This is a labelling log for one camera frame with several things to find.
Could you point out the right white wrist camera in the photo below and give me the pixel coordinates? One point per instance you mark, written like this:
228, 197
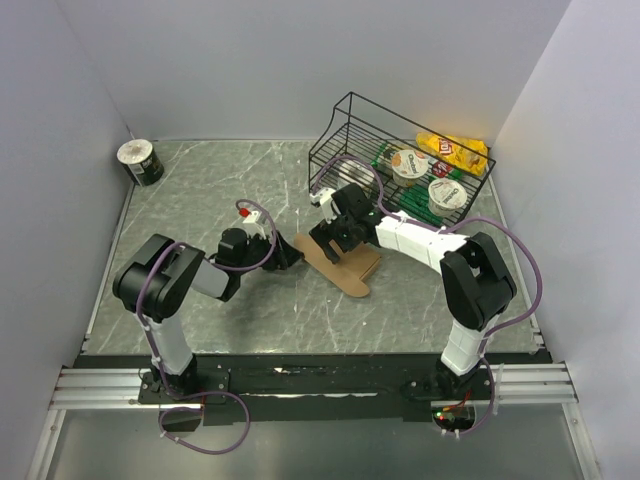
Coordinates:
323, 199

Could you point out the yogurt cup upper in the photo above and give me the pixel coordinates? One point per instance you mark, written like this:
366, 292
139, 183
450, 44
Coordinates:
408, 166

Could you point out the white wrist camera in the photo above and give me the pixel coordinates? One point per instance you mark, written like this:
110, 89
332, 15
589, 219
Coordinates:
323, 199
252, 218

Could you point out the yogurt cup lower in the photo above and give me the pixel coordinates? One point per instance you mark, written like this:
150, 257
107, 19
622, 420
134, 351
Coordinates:
445, 197

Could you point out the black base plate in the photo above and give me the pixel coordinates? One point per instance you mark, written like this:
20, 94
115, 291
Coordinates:
292, 387

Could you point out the wrapped toilet paper roll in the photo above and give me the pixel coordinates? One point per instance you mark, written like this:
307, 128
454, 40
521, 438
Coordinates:
352, 172

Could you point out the aluminium rail frame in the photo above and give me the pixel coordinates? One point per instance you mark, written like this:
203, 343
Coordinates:
117, 389

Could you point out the black chip can white lid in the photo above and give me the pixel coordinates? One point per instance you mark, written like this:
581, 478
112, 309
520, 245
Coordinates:
141, 162

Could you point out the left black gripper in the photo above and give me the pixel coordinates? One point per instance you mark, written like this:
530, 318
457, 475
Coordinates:
281, 255

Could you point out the yellow chips bag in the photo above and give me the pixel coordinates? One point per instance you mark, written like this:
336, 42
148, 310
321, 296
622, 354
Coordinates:
470, 155

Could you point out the green snack package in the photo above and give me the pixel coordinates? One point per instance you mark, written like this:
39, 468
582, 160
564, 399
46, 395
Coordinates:
415, 202

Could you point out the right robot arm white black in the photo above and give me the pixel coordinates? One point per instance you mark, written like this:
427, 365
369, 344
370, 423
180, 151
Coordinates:
477, 283

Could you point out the brown cardboard box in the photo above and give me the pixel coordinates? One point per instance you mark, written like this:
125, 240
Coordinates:
350, 273

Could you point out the black wire basket rack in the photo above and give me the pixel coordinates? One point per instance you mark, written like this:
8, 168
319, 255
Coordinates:
357, 129

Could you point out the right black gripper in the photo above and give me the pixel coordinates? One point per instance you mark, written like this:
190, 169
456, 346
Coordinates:
320, 234

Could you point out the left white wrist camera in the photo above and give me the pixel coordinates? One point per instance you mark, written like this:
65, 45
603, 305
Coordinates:
252, 218

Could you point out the red green snack packet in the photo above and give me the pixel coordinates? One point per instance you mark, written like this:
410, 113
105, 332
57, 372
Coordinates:
437, 168

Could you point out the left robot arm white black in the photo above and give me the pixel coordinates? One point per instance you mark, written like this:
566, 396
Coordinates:
155, 281

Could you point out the yogurt cup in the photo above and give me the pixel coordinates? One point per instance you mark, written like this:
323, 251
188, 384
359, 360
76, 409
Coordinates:
445, 197
408, 166

